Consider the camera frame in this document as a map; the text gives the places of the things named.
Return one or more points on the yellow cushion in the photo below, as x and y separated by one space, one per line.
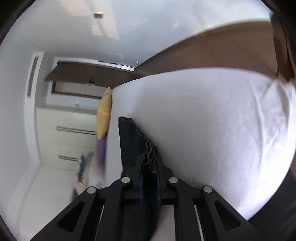
103 114

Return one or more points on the brown wooden door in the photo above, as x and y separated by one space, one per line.
91 74

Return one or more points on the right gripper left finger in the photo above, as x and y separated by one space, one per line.
111 213

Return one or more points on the purple cushion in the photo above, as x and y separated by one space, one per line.
101 150

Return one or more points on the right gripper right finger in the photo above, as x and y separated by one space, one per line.
201 213

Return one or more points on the black denim pants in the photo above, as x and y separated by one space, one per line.
140 159

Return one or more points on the cream wardrobe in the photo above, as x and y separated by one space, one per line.
63 135

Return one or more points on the white bed mattress sheet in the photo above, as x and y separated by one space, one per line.
233 130

